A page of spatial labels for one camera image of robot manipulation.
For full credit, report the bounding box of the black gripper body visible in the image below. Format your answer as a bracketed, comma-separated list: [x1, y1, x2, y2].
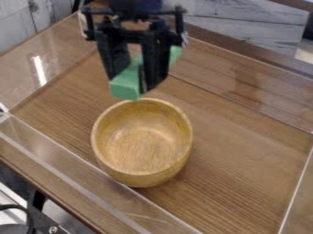
[80, 0, 186, 46]

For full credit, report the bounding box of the black metal table leg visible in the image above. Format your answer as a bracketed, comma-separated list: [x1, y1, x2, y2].
[27, 189, 47, 211]

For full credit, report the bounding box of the green rectangular block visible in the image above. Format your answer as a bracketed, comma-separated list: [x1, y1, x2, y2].
[108, 46, 182, 101]

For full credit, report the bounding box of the black cable under table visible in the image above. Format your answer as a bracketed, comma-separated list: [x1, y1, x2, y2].
[0, 204, 36, 234]

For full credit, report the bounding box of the brown wooden bowl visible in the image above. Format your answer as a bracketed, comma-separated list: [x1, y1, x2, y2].
[91, 98, 194, 187]

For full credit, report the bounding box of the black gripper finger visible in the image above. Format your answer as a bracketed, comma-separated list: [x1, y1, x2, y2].
[138, 30, 170, 93]
[95, 30, 131, 80]

